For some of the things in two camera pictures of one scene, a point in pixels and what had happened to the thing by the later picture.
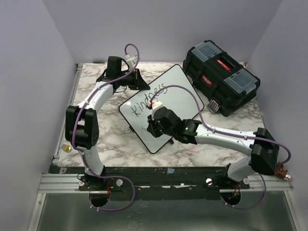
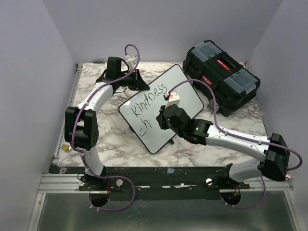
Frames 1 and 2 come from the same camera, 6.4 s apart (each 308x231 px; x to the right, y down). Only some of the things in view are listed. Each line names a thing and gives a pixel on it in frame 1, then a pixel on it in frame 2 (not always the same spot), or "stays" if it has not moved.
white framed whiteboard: x=174 y=90 stays
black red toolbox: x=220 y=78 stays
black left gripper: x=138 y=82 stays
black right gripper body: x=156 y=129 to x=165 y=125
